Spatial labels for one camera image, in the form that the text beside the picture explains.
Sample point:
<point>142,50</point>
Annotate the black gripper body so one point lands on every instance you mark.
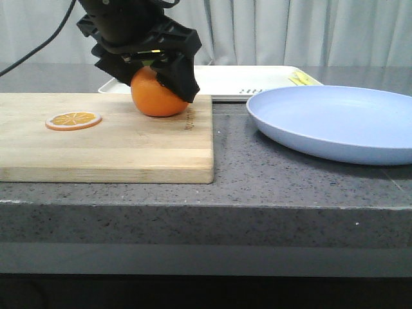
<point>122,27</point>

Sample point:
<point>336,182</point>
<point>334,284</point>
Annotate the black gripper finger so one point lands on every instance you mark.
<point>176,73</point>
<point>114,65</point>

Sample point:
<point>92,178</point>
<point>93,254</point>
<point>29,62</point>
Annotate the orange fruit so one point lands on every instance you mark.
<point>153,99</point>

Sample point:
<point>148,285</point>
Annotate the light blue plate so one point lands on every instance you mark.
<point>344,124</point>

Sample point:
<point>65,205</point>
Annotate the cream white tray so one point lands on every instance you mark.
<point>238,83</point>

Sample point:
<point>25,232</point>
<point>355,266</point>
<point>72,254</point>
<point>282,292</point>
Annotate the grey curtain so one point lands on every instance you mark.
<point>295,33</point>

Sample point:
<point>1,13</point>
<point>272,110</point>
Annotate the orange slice piece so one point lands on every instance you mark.
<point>73,120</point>

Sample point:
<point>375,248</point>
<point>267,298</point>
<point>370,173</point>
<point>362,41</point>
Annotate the wooden cutting board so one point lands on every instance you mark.
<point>125,147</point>

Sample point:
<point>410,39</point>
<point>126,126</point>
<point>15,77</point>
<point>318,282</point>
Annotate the yellow plastic fork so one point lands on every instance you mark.
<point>300,78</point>

